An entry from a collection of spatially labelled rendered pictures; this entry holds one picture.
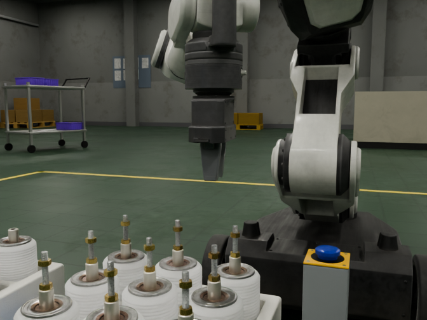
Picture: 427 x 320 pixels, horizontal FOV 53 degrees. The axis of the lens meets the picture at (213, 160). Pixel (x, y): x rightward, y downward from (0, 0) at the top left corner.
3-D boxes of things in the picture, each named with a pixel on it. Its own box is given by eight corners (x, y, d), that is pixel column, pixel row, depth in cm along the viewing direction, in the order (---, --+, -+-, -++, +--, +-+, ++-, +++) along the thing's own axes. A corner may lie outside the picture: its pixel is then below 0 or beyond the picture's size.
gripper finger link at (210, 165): (201, 180, 66) (201, 140, 65) (221, 180, 65) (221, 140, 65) (198, 181, 65) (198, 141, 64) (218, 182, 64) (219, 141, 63)
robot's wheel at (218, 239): (221, 287, 133) (222, 225, 130) (237, 290, 131) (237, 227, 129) (199, 317, 114) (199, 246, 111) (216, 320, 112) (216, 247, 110)
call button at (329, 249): (316, 254, 73) (316, 243, 72) (340, 257, 71) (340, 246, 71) (313, 263, 69) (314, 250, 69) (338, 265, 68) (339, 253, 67)
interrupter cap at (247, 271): (260, 278, 78) (261, 274, 78) (222, 283, 76) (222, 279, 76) (246, 263, 85) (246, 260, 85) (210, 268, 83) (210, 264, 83)
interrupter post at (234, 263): (243, 274, 80) (243, 257, 79) (230, 275, 79) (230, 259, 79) (238, 270, 82) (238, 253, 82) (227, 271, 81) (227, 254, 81)
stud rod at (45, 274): (48, 300, 66) (46, 253, 65) (42, 300, 66) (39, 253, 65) (51, 296, 67) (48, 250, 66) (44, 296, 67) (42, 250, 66)
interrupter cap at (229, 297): (234, 312, 65) (234, 307, 65) (186, 307, 67) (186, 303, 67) (239, 291, 73) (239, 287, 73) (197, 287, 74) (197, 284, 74)
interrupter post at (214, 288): (220, 303, 68) (220, 283, 68) (205, 301, 69) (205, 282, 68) (222, 296, 71) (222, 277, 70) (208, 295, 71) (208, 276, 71)
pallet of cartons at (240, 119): (265, 128, 1116) (266, 112, 1111) (258, 130, 1036) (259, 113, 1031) (223, 127, 1154) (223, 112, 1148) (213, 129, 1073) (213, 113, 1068)
